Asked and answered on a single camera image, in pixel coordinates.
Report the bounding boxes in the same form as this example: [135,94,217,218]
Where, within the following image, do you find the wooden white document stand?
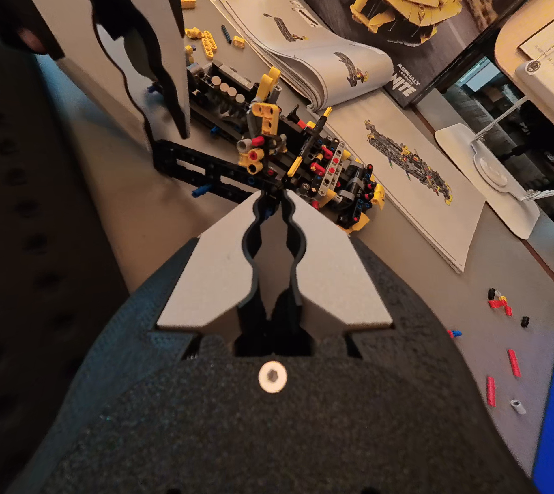
[434,0,554,241]

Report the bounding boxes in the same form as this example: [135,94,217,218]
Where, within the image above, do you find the black mesh-back office chair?
[0,44,131,494]

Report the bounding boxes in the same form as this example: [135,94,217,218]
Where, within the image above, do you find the small yellow lego assembly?
[237,101,288,176]

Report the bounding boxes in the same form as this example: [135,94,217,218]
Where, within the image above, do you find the open instruction booklet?
[190,0,487,275]

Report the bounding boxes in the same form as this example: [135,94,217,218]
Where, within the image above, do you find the person's left hand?
[17,27,45,51]

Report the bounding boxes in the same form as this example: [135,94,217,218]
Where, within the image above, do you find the printed instruction sheet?
[519,19,554,67]

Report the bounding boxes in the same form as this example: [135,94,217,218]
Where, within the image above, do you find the scattered small lego pins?
[447,286,532,417]

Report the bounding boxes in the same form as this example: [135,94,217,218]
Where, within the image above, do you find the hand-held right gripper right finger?
[276,190,394,353]

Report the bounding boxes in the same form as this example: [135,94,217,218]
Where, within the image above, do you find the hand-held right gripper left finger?
[157,190,272,355]

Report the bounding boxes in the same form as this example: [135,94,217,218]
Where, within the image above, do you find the black lego frame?
[152,139,286,205]

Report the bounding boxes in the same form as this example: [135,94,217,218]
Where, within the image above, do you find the blue plastic bin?
[531,381,554,494]

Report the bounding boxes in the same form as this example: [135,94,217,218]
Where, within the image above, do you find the partly built lego chassis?
[186,61,386,236]

